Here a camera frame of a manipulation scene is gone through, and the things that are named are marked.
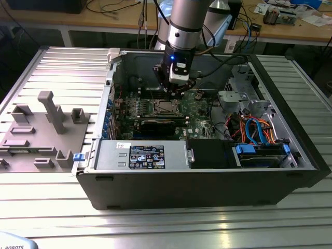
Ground grey metal cage bracket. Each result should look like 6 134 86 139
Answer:
217 90 248 107

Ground hard disk in blue carrier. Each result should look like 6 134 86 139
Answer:
232 143 293 169

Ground black graphics card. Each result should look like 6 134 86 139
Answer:
139 119 177 137

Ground blue flat cable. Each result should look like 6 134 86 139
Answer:
244 118 256 145
253 118 269 145

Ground metal drive cage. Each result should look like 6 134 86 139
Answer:
217 63 285 122

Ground wooden desk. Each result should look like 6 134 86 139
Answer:
0 0 332 49

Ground black power supply label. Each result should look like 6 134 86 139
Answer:
129 145 165 171

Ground black PC case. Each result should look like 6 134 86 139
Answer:
71 48 332 211

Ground black monitor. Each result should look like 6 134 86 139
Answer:
7 0 86 15

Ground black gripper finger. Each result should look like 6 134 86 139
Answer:
172 78 198 100
152 64 172 94

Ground white papers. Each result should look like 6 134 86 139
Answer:
300 15 332 26

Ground blue box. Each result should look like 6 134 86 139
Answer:
289 0 324 8

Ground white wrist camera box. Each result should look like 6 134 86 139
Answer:
168 60 190 84

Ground finned cooler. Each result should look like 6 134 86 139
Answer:
263 9 280 26

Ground grey parts rack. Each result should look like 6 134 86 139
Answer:
0 90 90 173

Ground grey power supply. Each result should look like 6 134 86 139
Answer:
94 140 189 171

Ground green motherboard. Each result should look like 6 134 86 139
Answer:
114 88 221 142

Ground CPU socket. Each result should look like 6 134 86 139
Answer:
152 99 182 116

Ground grey metal device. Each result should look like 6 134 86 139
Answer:
278 10 298 26

